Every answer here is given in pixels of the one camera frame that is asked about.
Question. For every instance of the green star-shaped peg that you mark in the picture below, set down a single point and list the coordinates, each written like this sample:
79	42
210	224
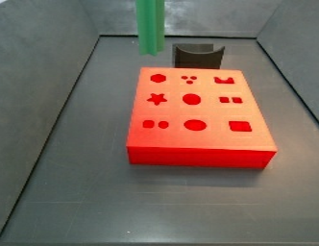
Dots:
151	20

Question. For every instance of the red shape-sorting block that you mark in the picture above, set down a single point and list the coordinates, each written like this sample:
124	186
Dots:
196	118

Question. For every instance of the black curved holder block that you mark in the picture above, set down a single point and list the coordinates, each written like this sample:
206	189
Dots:
198	56

